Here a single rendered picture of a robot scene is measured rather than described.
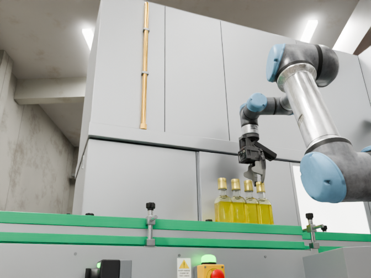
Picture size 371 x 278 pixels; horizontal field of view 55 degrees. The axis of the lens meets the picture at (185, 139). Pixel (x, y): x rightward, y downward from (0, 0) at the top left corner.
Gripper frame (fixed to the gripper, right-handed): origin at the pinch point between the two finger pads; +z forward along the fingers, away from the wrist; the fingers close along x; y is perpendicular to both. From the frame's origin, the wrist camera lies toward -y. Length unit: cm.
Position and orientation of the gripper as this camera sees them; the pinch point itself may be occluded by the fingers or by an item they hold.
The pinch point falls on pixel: (259, 182)
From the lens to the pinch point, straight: 150.0
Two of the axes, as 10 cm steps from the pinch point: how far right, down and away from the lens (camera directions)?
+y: -9.4, -1.2, -3.2
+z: 0.2, 9.2, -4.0
